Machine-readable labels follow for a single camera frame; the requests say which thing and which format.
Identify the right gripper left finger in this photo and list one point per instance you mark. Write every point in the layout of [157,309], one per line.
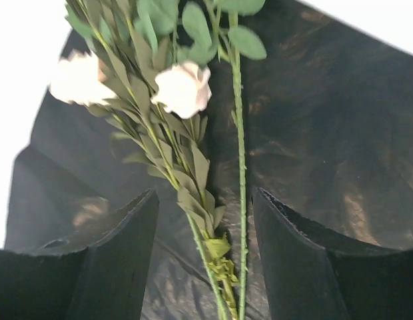
[98,272]

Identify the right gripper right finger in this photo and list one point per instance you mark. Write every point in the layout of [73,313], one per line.
[313,272]

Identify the pink and white flower bouquet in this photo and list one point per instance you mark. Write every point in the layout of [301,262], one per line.
[146,73]

